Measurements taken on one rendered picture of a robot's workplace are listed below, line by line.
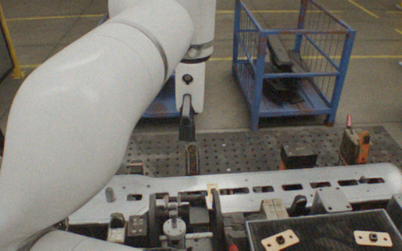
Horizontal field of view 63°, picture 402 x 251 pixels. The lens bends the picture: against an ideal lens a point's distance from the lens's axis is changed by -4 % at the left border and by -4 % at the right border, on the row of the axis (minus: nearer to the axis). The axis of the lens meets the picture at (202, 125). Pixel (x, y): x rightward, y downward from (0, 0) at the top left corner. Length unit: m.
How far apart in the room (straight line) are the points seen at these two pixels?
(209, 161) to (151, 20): 1.42
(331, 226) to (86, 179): 0.74
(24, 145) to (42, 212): 0.05
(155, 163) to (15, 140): 1.51
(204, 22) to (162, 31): 0.22
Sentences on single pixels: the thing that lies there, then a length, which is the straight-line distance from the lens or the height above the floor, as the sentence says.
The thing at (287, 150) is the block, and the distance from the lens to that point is 1.32.
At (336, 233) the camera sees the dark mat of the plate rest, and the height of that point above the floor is 1.16.
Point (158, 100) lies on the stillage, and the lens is 3.33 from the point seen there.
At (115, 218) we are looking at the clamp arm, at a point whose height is 1.10.
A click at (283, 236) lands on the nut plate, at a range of 0.85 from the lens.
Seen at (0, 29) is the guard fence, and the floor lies 0.64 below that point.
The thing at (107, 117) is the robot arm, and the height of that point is 1.70.
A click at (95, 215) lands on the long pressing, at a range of 1.14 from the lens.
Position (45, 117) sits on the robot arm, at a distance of 0.24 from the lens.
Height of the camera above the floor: 1.83
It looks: 34 degrees down
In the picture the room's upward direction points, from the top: straight up
